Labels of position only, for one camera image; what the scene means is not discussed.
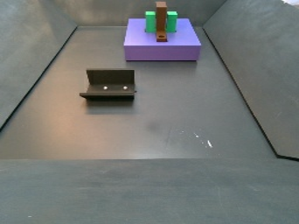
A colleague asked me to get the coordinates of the purple base board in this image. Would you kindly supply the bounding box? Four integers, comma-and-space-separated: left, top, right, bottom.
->
124, 18, 201, 61

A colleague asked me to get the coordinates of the left green block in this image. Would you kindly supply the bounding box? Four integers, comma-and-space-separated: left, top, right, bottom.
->
165, 11, 177, 32

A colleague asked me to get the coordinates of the brown L-shaped block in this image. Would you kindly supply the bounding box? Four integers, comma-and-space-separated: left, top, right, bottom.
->
154, 2, 166, 42

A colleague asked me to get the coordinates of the black angle bracket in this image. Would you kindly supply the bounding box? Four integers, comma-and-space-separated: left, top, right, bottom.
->
78, 68, 136, 100

